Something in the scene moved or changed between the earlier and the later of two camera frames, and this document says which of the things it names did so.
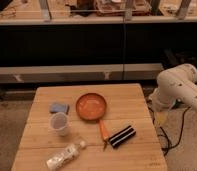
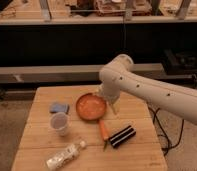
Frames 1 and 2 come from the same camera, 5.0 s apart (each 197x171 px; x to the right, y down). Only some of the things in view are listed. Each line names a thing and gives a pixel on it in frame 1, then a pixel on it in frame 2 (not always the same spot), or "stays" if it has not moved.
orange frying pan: x=92 y=106 stays
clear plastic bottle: x=65 y=155 stays
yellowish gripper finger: x=161 y=117 -> x=115 y=106
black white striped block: x=122 y=136 stays
